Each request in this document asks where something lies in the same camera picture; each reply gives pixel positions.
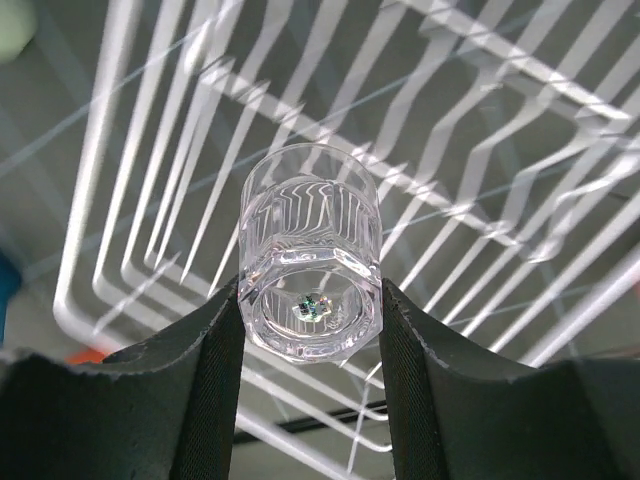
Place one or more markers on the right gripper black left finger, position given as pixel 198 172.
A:
pixel 163 408

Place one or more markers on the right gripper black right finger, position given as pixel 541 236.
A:
pixel 459 411

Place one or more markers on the orange mug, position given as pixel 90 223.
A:
pixel 86 356

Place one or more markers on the clear faceted glass cup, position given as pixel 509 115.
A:
pixel 310 239

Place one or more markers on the blue mug cream inside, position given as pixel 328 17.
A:
pixel 10 283

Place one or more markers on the pale green tumbler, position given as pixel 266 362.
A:
pixel 19 23

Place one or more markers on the white wire dish rack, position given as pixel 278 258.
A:
pixel 503 140

